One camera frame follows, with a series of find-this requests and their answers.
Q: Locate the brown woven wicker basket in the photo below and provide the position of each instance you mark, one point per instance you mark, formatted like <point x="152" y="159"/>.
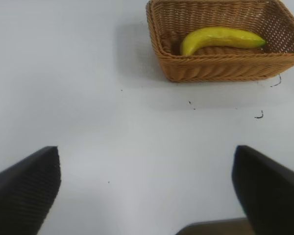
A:
<point x="223" y="66"/>

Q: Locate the yellow banana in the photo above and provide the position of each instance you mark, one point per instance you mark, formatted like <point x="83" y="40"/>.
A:
<point x="218" y="38"/>

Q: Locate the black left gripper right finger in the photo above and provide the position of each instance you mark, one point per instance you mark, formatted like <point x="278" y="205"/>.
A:
<point x="272" y="193"/>

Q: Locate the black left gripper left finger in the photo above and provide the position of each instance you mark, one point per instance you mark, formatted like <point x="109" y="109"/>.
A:
<point x="22" y="193"/>

